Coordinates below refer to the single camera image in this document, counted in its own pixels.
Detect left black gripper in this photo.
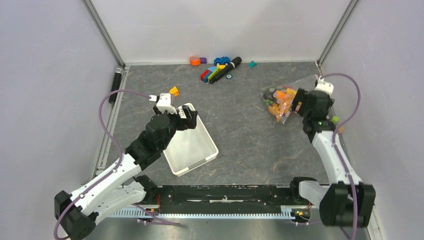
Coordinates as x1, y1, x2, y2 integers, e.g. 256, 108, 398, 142
153, 104, 197, 151

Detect clear zip top bag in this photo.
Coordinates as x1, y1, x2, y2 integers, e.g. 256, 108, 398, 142
260, 74, 319, 124

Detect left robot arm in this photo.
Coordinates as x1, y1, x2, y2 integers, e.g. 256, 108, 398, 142
53, 104, 198, 240

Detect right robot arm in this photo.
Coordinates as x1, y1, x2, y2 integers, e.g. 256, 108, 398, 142
288, 88, 376, 228

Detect green toy cube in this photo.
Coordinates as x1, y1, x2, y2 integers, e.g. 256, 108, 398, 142
331, 116, 340, 125

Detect white perforated plastic basket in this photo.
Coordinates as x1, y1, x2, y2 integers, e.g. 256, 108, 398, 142
163, 115, 219, 177

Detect orange toy building block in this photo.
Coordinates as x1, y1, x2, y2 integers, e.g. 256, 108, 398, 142
169, 86, 180, 97

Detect multicolour toy block stack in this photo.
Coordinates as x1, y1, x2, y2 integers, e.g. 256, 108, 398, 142
200, 65, 226, 83

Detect purple toy block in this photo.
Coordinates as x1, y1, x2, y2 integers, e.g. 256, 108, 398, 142
199, 57, 208, 64

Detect teal toy block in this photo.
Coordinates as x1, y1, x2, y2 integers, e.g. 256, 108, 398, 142
249, 60, 257, 68

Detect blue toy car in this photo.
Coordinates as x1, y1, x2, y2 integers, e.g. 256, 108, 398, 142
213, 56, 231, 66

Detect black microphone on table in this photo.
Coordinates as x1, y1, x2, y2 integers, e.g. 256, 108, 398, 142
209, 56, 242, 84

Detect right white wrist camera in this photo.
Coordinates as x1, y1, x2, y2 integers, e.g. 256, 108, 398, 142
314, 76, 334, 96

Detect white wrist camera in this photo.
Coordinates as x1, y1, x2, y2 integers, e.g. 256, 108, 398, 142
314, 76, 334, 96
149, 93, 178, 115

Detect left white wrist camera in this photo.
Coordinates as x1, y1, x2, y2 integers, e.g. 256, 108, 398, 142
149, 93, 178, 115

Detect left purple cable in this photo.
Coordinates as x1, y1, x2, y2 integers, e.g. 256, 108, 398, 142
53, 89, 181, 240

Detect black microphone by wall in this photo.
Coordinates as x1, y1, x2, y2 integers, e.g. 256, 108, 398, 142
108, 66, 124, 105

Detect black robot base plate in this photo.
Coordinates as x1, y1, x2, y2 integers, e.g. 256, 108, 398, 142
132, 175, 322, 216

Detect white slotted cable duct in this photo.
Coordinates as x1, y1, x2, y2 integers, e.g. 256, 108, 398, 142
109, 206, 295, 220

